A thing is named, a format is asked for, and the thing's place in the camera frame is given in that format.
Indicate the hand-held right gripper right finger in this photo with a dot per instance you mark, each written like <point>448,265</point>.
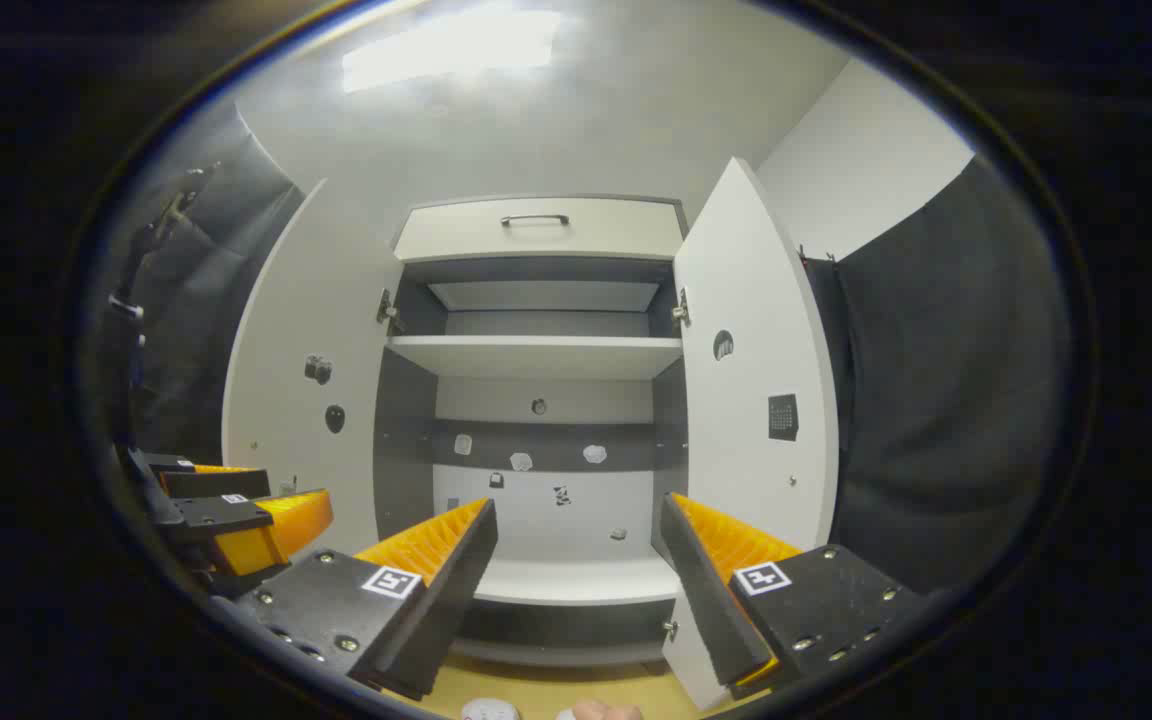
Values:
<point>706,600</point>

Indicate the white grey shoe cabinet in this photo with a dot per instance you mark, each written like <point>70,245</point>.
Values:
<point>401,430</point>

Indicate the cabinet door with camera sticker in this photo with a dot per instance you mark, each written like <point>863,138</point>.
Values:
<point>306,300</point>

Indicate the white cabinet drawer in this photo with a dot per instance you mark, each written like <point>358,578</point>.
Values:
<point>456,235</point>

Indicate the white cabinet shelf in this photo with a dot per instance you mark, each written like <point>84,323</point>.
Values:
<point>536,355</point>

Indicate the cabinet door with calendar sticker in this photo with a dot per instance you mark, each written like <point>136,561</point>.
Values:
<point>751,280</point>

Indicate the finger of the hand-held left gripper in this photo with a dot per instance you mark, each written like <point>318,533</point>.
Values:
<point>226,515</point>
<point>221,485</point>

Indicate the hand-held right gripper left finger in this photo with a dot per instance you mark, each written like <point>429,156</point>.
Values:
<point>446,600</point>

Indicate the metal door hinge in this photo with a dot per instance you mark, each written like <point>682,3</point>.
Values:
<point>388,308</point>
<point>671,630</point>
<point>681,308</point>

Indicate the small cloth clip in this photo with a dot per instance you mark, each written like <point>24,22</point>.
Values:
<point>816,254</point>

